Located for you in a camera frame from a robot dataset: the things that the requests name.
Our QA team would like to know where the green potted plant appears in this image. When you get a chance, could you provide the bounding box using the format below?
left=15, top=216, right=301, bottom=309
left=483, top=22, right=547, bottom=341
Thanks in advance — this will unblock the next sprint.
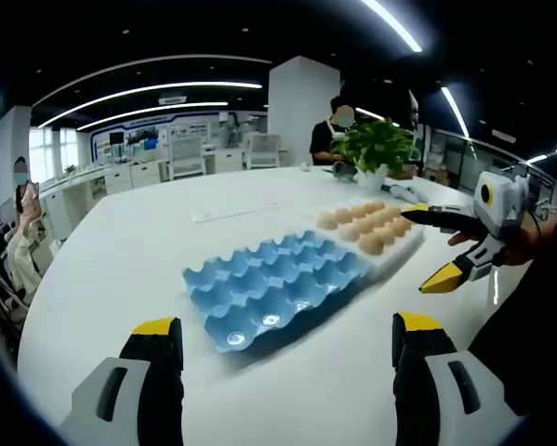
left=329, top=118, right=421, bottom=191

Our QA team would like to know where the white table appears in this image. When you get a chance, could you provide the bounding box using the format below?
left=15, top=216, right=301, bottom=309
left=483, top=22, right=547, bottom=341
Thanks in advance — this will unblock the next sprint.
left=16, top=164, right=537, bottom=446

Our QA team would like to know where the white mesh office chair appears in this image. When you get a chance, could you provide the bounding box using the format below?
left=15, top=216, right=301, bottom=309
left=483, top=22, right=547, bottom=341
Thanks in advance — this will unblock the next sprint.
left=168, top=138, right=208, bottom=180
left=245, top=133, right=283, bottom=171

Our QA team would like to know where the black office chair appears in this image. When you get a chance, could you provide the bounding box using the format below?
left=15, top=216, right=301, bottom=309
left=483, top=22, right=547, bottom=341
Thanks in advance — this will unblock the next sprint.
left=0, top=222, right=33, bottom=326

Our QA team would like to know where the white flat strip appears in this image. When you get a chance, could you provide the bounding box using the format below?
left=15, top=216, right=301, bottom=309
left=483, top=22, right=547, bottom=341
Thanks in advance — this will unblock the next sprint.
left=192, top=199, right=282, bottom=224

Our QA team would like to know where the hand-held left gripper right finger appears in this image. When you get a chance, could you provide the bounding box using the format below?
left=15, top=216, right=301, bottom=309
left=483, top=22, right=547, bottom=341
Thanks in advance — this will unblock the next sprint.
left=391, top=310, right=524, bottom=446

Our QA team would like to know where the group of brown eggs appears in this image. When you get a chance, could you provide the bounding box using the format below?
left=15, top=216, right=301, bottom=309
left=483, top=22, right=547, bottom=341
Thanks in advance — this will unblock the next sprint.
left=315, top=199, right=414, bottom=256

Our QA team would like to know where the person's right hand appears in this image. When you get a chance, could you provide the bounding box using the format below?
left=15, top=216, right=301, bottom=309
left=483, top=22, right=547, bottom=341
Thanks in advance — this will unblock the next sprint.
left=447, top=221, right=537, bottom=269

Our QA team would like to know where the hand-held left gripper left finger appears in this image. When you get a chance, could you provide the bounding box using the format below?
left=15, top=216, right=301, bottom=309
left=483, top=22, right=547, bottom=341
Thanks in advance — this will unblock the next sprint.
left=57, top=317, right=185, bottom=446

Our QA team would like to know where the blue egg tray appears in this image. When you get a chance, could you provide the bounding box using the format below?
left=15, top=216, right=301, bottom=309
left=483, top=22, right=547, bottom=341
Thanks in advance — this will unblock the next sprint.
left=182, top=230, right=375, bottom=355

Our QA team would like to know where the white and blue device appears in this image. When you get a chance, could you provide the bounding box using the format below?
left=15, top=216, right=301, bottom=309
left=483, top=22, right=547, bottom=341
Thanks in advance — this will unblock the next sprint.
left=382, top=182, right=431, bottom=204

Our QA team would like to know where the blue-framed wall display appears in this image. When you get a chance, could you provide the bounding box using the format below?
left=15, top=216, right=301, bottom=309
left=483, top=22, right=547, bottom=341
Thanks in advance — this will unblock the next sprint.
left=89, top=111, right=237, bottom=164

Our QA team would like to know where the white square pillar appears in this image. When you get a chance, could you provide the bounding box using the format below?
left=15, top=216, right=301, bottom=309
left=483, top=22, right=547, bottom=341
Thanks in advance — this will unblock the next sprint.
left=267, top=55, right=342, bottom=169

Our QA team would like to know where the person's black clothing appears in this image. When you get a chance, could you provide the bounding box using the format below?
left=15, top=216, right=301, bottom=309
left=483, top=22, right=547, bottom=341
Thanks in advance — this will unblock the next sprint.
left=467, top=259, right=557, bottom=417

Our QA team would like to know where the white plastic egg holder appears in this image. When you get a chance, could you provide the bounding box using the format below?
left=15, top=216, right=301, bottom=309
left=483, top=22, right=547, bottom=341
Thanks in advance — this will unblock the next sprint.
left=305, top=197, right=424, bottom=280

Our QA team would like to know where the white cabinet row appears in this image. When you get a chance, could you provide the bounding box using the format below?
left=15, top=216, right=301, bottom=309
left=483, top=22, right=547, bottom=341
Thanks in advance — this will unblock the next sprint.
left=38, top=157, right=260, bottom=233

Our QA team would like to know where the dark grey device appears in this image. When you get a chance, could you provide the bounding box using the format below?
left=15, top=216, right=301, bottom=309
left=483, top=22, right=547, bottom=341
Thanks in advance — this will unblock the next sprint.
left=331, top=162, right=359, bottom=183

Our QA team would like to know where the long ceiling light strip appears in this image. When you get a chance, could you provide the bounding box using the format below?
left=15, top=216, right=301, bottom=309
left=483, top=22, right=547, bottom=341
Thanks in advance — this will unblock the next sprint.
left=440, top=85, right=471, bottom=139
left=36, top=81, right=264, bottom=129
left=359, top=0, right=424, bottom=53
left=76, top=100, right=230, bottom=131

